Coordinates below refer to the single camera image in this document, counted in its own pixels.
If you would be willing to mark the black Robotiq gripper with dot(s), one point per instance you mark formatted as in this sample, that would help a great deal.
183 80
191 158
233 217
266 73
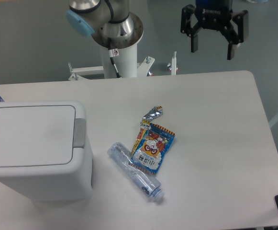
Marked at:
215 15

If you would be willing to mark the grey trash can push button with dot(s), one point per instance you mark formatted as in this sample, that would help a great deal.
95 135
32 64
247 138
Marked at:
79 135

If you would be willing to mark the white trash can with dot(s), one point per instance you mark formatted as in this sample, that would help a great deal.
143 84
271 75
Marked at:
37 157

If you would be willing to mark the blue snack wrapper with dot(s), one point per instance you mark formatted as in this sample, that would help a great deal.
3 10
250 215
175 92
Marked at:
152 143

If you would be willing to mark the crushed clear plastic bottle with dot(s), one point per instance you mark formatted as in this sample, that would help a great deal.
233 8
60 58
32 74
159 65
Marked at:
146 183

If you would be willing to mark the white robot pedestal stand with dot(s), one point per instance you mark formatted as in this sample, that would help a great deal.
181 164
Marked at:
116 63

